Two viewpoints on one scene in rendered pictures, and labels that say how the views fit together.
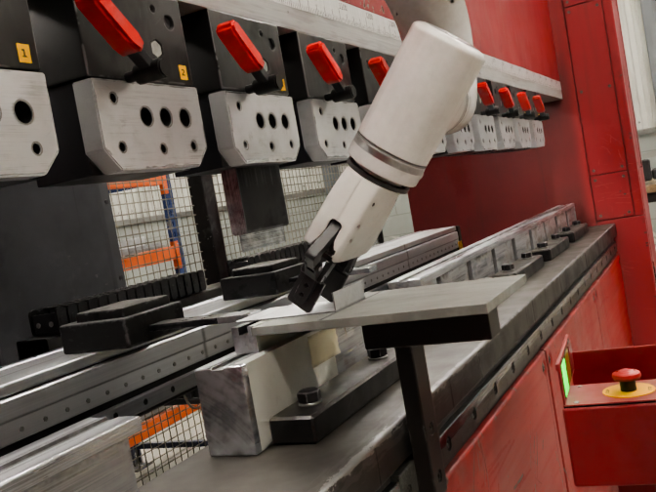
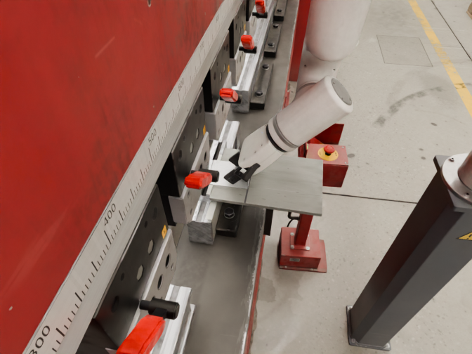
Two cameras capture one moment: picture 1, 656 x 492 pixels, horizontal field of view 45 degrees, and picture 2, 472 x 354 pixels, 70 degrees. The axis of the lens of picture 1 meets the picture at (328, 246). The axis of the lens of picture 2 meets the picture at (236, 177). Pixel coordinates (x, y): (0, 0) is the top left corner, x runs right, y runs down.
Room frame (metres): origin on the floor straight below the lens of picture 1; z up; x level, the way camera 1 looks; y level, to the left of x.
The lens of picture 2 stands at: (0.35, 0.18, 1.62)
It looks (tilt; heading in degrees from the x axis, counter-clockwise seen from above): 47 degrees down; 344
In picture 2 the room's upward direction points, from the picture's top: straight up
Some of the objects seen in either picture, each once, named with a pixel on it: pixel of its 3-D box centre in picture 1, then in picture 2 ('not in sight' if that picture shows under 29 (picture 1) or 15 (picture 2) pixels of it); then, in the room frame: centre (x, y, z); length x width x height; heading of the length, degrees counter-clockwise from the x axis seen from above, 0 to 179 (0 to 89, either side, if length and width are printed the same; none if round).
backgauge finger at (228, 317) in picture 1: (168, 317); not in sight; (1.02, 0.22, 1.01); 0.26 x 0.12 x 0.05; 64
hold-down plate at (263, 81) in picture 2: not in sight; (262, 83); (1.46, -0.25, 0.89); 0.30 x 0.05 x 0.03; 154
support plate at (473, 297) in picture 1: (391, 304); (269, 179); (0.88, -0.06, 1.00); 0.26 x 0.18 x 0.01; 64
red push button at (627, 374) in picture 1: (627, 382); (328, 151); (1.12, -0.39, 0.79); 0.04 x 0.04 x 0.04
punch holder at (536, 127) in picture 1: (521, 121); not in sight; (2.36, -0.63, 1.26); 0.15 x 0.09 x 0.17; 154
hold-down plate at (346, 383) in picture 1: (349, 390); (236, 189); (0.96, 0.00, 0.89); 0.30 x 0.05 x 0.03; 154
